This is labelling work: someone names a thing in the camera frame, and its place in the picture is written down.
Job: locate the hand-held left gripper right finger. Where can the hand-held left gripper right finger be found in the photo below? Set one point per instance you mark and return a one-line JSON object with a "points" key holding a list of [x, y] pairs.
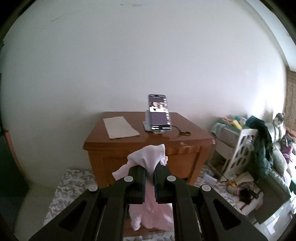
{"points": [[161, 187]]}

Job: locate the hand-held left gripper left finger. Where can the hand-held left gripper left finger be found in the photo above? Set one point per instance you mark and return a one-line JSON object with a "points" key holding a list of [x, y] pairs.
{"points": [[138, 185]]}

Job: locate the pale pink garment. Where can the pale pink garment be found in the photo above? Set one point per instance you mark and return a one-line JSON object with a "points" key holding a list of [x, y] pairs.
{"points": [[150, 157]]}

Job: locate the wooden nightstand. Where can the wooden nightstand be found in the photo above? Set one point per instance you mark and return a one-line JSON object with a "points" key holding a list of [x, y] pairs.
{"points": [[161, 143]]}

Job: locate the beige paper sheet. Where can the beige paper sheet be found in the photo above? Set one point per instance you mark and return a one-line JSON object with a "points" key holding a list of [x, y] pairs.
{"points": [[120, 127]]}

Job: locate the colourful packet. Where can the colourful packet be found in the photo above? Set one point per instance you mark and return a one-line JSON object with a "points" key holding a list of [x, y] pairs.
{"points": [[233, 188]]}

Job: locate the smartphone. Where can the smartphone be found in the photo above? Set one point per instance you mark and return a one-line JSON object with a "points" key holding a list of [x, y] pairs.
{"points": [[159, 111]]}

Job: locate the teal cloth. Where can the teal cloth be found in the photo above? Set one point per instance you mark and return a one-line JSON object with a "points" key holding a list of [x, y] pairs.
{"points": [[217, 128]]}

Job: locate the stack of papers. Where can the stack of papers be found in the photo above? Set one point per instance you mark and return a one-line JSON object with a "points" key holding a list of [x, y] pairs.
{"points": [[246, 179]]}

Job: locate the white laundry basket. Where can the white laundry basket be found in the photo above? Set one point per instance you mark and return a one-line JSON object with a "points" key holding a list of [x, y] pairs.
{"points": [[240, 150]]}

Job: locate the yellow item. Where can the yellow item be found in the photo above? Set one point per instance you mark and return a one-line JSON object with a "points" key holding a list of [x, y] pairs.
{"points": [[237, 124]]}

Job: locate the dark green jacket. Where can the dark green jacket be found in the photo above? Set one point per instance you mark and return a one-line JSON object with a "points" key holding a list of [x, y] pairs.
{"points": [[262, 143]]}

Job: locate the grey green sofa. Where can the grey green sofa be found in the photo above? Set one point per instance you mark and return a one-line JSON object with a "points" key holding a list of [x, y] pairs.
{"points": [[275, 185]]}

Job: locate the dark green cabinet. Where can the dark green cabinet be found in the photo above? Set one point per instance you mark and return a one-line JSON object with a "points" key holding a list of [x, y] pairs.
{"points": [[11, 173]]}

